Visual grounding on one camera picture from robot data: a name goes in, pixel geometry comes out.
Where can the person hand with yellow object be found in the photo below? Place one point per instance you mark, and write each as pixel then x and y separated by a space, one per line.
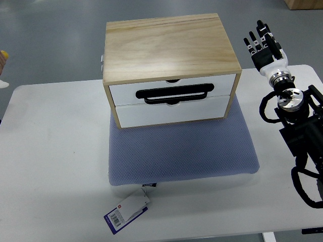
pixel 4 58

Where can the white and blue price tag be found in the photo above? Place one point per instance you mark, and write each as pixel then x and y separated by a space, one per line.
pixel 127 211

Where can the cardboard box corner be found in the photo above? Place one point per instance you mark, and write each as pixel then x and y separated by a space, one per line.
pixel 304 4

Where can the white drawer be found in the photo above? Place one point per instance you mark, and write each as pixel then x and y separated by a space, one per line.
pixel 124 94

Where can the white table leg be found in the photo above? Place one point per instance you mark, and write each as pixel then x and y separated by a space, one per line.
pixel 269 237

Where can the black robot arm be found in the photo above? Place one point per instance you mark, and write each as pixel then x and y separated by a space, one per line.
pixel 300 112

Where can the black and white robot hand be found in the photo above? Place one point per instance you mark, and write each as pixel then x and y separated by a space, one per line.
pixel 266 54

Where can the wooden drawer cabinet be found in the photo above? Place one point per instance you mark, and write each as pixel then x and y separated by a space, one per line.
pixel 168 49

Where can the metal hinge brackets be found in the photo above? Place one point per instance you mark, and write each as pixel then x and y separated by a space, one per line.
pixel 102 63

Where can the black drawer handle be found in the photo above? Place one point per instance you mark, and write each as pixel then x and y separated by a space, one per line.
pixel 176 94

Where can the blue mesh cushion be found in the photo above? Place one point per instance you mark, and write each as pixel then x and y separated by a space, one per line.
pixel 186 151

